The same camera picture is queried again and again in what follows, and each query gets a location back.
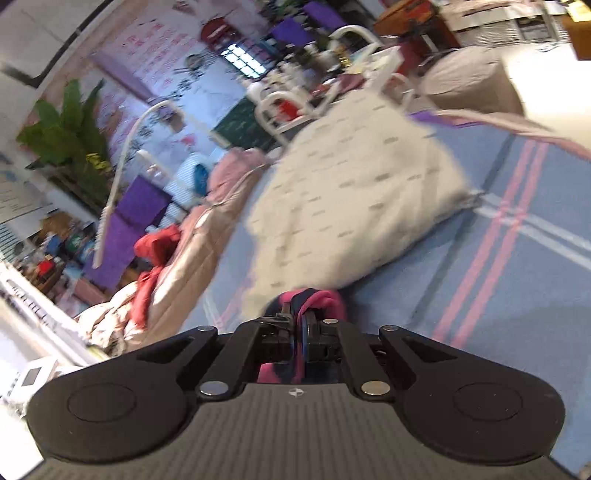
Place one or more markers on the white ribbed cushion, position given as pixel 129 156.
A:
pixel 182 177

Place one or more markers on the blue plaid bedsheet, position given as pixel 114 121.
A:
pixel 531 258

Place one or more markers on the beige cloth pile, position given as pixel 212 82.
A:
pixel 111 318

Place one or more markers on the cream patterned pillow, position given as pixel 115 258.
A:
pixel 360 194

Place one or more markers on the orange wooden cabinet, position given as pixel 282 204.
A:
pixel 415 23

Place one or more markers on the white curved metal stand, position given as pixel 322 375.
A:
pixel 122 166

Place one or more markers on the cluttered shelf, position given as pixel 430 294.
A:
pixel 55 254

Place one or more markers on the large green leafy plant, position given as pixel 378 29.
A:
pixel 69 134

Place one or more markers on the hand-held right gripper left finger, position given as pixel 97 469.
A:
pixel 258 341

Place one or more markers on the navy pink striped garment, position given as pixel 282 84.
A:
pixel 323 300

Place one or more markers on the teal bag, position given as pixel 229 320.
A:
pixel 200 177

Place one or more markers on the group of bottles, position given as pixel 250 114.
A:
pixel 300 64

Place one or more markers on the wall poster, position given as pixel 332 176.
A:
pixel 152 55

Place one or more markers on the beige round pouf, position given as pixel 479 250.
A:
pixel 471 78

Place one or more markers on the red garment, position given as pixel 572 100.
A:
pixel 154 249

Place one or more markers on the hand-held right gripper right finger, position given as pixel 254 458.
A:
pixel 337 341

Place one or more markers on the pink-brown massage bed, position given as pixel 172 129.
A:
pixel 194 258

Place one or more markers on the purple cloth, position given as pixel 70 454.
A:
pixel 304 21
pixel 134 217

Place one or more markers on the white metal chair frame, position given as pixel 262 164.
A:
pixel 378 60
pixel 281 108

